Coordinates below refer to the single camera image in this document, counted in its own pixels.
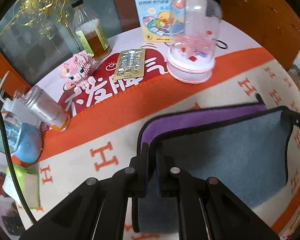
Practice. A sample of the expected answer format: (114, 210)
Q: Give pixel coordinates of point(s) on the silver pill blister pack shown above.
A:
(130, 64)

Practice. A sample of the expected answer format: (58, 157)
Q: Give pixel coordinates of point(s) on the silver and orange can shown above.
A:
(40, 104)

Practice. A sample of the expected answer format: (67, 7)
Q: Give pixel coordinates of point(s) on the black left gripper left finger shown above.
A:
(97, 208)

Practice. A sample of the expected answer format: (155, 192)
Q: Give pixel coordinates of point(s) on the glass door with gold ornament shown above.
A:
(37, 35)

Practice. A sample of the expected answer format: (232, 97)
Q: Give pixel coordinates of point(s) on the pink dome snow globe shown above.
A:
(194, 31)

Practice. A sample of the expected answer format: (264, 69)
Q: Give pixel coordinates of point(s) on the blue cartoon duck box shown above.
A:
(154, 18)

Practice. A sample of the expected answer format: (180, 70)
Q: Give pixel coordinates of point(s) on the glass bottle with amber liquid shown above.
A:
(89, 30)

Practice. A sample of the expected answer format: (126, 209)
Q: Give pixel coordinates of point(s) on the purple and grey towel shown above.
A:
(244, 146)

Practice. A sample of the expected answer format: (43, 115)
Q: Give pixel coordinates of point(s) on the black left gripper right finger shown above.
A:
(207, 209)

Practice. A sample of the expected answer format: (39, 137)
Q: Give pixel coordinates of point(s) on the green tissue pack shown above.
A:
(29, 184)

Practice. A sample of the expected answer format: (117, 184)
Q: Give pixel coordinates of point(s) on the pink brick pig figure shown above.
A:
(78, 68)

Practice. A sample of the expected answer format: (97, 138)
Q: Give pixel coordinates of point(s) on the blue castle snow globe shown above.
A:
(24, 140)

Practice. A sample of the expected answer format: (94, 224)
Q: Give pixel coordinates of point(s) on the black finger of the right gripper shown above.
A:
(291, 116)

